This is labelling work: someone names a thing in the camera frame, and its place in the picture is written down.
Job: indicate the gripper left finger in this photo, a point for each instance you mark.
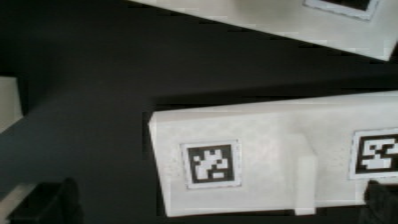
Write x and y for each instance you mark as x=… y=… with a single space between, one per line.
x=51 y=205

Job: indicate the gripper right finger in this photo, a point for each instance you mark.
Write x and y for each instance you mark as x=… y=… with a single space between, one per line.
x=379 y=213

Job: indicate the white U-shaped obstacle fence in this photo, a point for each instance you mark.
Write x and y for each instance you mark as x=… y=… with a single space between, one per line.
x=12 y=113

